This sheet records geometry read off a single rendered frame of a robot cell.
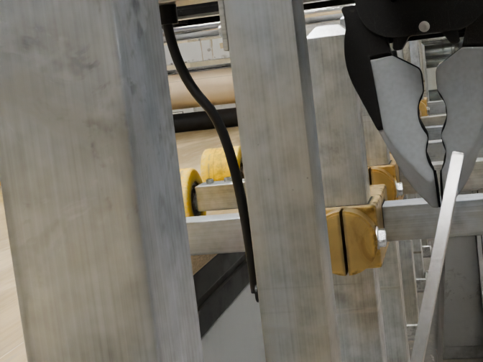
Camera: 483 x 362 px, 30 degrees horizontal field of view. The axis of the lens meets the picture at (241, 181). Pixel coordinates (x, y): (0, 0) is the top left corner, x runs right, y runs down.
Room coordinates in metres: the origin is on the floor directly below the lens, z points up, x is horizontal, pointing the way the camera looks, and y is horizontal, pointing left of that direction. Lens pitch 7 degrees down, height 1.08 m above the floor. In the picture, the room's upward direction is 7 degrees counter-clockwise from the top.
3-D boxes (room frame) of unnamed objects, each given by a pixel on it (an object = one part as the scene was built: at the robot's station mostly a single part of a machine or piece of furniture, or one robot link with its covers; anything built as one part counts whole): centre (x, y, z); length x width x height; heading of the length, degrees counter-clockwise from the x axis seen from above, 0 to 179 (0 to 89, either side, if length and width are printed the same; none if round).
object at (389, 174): (0.98, -0.15, 0.95); 0.14 x 0.06 x 0.05; 166
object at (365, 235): (0.74, -0.09, 0.95); 0.14 x 0.06 x 0.05; 166
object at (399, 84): (0.53, -0.10, 1.04); 0.06 x 0.03 x 0.09; 166
